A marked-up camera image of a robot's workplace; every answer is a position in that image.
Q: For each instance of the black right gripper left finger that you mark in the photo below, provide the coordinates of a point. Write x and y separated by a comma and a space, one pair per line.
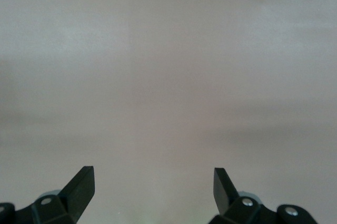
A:
76, 197

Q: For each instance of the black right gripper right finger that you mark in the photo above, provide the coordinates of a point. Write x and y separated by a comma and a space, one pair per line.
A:
223, 195

